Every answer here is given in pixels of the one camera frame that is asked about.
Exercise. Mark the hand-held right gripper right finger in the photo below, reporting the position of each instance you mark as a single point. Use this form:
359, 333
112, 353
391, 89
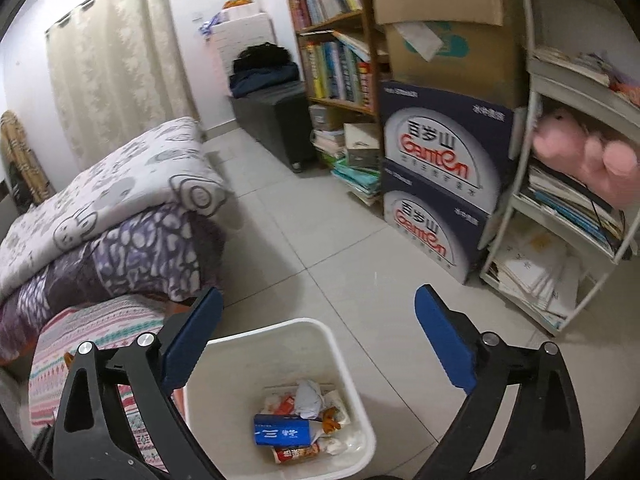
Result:
445, 340

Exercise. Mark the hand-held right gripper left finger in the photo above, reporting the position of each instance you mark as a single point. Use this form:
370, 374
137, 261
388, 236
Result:
192, 340

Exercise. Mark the white plastic bin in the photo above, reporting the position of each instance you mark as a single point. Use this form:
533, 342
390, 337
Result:
240, 360

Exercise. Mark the small blue white carton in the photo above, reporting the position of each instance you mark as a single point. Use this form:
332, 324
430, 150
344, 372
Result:
280, 430

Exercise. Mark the small white tissue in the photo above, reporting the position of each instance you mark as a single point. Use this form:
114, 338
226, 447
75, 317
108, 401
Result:
310, 397

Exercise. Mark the striped patterned cloth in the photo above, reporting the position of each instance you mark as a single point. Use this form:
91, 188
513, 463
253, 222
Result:
100, 320

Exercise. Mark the orange white packet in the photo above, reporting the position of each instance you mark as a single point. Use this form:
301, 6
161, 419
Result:
282, 405

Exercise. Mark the blue printed water carton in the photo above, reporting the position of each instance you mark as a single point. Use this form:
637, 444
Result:
430, 230
440, 145

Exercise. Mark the stack of white papers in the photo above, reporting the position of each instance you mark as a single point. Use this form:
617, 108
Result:
540, 270

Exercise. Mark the white plastic wrapper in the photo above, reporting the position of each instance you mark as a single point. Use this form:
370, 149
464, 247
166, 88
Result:
335, 445

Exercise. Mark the stack of flat books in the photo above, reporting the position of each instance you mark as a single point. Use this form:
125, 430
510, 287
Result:
360, 182

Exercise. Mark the white bunny print quilt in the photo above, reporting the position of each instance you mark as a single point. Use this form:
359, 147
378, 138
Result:
100, 185

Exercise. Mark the stack of books in rack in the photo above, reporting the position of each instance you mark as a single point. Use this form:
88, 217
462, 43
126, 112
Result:
570, 205

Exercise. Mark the small beige box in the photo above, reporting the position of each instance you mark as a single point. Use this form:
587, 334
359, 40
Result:
362, 145

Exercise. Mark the pink plush toy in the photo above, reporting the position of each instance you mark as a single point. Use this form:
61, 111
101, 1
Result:
575, 150

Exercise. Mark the dark storage bench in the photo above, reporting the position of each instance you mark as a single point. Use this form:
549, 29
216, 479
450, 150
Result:
280, 120

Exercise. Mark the folded bamboo mat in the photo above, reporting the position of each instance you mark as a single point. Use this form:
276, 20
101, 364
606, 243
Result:
22, 160

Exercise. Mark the white metal rack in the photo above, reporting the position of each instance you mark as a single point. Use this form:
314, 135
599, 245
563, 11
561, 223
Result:
525, 85

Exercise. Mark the dark blue clothes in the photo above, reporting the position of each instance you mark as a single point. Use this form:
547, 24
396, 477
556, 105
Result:
265, 80

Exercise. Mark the cream lace curtain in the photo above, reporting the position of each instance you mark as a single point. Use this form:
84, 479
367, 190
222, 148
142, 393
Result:
120, 70

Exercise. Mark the pink cloth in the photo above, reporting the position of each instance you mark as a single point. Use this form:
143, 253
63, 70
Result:
222, 60

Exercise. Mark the row of thick upright books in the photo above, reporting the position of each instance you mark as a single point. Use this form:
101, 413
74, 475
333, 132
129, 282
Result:
335, 72

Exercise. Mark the wooden bookshelf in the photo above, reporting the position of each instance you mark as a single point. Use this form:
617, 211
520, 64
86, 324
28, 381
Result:
370, 60

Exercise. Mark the brown cardboard box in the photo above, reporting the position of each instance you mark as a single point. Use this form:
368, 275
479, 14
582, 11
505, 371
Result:
450, 45

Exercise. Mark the papers on rack shelf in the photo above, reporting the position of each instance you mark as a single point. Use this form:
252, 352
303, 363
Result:
585, 65

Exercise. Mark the white drawer cabinet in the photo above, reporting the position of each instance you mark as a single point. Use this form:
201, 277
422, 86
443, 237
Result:
245, 35

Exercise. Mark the blue white cloth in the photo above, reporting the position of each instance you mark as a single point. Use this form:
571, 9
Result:
210, 24

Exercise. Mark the orange yellow item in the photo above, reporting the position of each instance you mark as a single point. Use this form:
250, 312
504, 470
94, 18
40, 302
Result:
239, 2

